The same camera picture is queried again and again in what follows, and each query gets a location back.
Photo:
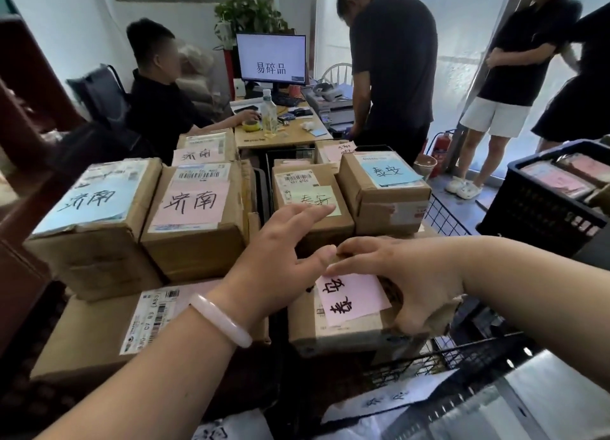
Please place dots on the large box with pink label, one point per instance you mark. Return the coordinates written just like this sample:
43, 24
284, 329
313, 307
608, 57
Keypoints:
195, 235

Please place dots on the small cardboard box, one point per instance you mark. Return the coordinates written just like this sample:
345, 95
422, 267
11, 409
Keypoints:
333, 337

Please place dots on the person's left forearm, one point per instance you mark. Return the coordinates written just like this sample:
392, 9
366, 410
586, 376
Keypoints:
157, 387

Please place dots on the white chair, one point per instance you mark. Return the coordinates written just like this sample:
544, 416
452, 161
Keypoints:
337, 73

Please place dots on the grey glossy panel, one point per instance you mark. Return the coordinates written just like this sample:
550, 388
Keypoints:
533, 401

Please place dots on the small round waste bin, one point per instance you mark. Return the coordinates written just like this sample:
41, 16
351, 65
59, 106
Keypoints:
425, 164

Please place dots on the beige cushion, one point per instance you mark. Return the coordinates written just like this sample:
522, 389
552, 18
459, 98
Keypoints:
198, 73

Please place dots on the black office chair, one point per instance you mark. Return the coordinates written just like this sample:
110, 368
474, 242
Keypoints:
100, 94

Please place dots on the person's right forearm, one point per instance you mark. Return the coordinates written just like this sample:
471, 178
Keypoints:
533, 292

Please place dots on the wooden desk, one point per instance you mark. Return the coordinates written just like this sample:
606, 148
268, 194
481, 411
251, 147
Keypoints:
290, 137

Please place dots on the dark pink parcel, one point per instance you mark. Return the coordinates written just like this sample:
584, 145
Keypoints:
586, 167

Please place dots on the person's right hand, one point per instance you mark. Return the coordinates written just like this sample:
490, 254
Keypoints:
424, 282

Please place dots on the person's left hand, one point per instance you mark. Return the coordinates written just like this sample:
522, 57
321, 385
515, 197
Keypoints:
267, 268

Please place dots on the pink paper note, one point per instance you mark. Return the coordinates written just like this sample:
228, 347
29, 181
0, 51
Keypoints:
350, 299

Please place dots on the clear plastic water bottle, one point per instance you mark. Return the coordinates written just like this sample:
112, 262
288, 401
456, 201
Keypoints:
269, 116

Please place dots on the grey label printer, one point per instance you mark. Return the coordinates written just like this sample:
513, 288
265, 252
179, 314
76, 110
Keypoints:
333, 108

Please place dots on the red fire extinguisher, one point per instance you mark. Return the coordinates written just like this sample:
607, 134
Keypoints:
442, 151

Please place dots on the small yellow cup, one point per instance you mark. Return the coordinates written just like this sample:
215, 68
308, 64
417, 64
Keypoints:
251, 125

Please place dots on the computer monitor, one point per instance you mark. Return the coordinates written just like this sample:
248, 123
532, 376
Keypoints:
270, 58

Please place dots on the person's left thumb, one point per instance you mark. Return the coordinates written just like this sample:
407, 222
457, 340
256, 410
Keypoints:
318, 259

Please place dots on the green potted plant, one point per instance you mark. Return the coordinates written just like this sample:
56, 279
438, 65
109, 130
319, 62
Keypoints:
250, 16

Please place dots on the white paper sheet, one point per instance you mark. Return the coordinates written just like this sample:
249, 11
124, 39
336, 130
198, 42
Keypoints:
233, 428
381, 397

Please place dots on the box with yellow label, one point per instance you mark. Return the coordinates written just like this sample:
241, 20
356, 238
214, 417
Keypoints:
309, 187

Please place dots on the blue sticky note pad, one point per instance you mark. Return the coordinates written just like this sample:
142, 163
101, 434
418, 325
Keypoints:
318, 132

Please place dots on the large box with blue label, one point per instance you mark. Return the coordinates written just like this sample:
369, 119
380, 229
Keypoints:
95, 244

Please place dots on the small box with blue label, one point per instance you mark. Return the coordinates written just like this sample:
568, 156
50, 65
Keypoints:
381, 201

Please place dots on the small box with pink label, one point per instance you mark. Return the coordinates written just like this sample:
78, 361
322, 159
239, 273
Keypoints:
331, 151

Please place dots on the long box with white label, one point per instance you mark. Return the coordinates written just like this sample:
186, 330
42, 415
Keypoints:
90, 335

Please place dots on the person's right fingers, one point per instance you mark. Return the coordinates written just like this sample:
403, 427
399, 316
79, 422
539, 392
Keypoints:
367, 256

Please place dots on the flat box with pink label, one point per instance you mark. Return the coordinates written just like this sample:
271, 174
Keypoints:
205, 147

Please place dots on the black plastic crate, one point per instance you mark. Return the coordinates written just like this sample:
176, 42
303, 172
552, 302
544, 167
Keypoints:
533, 216

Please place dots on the black keyboard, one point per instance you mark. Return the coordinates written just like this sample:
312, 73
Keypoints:
288, 100

